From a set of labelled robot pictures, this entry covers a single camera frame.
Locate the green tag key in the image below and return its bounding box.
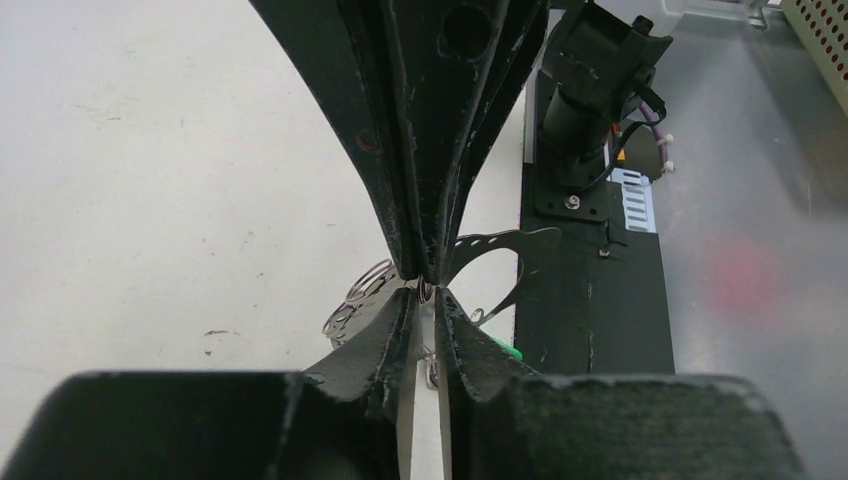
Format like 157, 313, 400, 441
491, 337, 524, 361

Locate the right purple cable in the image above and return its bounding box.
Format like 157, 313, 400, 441
637, 100, 677, 176

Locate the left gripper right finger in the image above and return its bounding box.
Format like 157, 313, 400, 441
433, 289, 806, 479

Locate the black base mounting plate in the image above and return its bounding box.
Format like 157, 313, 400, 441
514, 73, 675, 375

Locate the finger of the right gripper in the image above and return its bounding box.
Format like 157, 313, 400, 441
252, 0, 421, 280
381, 1, 548, 285

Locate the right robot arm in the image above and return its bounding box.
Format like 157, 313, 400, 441
253, 1, 671, 285

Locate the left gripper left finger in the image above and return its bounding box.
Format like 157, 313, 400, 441
2, 288, 418, 479

